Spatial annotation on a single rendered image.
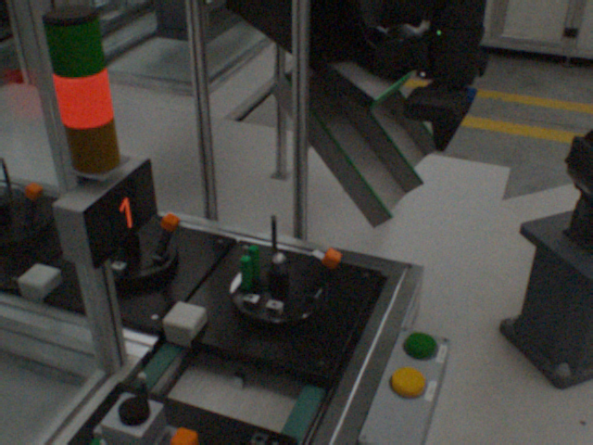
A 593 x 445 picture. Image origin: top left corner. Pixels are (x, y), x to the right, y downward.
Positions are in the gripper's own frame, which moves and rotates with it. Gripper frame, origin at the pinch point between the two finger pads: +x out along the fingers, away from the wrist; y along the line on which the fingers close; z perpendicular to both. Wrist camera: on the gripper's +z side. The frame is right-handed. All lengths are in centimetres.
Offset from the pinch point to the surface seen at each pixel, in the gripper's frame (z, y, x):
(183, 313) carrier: 29.2, 15.0, 26.4
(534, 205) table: -12, -55, 40
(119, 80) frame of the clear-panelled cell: 106, -80, 38
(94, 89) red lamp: 29.3, 25.2, -9.4
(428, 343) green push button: -2.6, 6.5, 28.3
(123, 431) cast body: 19.7, 41.2, 17.0
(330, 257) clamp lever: 11.6, 5.9, 18.4
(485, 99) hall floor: 25, -323, 125
